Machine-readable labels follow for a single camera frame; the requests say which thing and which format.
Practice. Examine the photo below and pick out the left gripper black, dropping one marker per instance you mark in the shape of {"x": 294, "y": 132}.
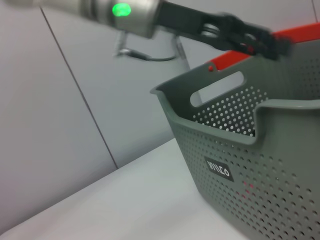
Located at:
{"x": 187, "y": 22}

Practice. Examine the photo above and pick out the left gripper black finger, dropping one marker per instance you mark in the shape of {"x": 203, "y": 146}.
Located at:
{"x": 270, "y": 35}

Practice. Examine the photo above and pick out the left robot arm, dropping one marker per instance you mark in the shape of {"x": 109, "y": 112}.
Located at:
{"x": 100, "y": 10}

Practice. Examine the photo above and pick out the grey perforated storage basket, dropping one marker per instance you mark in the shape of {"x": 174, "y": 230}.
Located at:
{"x": 225, "y": 150}

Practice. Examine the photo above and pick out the small grey wall fitting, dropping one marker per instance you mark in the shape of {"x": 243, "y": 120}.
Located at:
{"x": 180, "y": 48}

